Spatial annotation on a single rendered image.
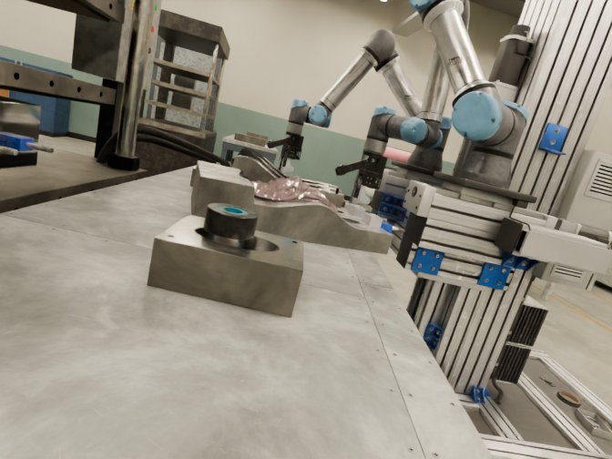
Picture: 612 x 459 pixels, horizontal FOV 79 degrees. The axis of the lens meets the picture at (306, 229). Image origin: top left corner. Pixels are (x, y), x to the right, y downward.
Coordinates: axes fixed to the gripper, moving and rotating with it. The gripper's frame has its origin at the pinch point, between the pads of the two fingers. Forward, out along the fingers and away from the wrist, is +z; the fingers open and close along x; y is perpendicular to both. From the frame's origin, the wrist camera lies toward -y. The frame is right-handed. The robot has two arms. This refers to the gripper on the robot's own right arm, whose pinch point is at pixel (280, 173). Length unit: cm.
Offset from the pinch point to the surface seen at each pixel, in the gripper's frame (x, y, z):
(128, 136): -38, -61, -5
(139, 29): -38, -62, -39
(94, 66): -23, -77, -25
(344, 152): 566, 231, -11
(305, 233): -95, -9, 2
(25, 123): -77, -75, -7
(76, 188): -73, -65, 7
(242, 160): -56, -23, -7
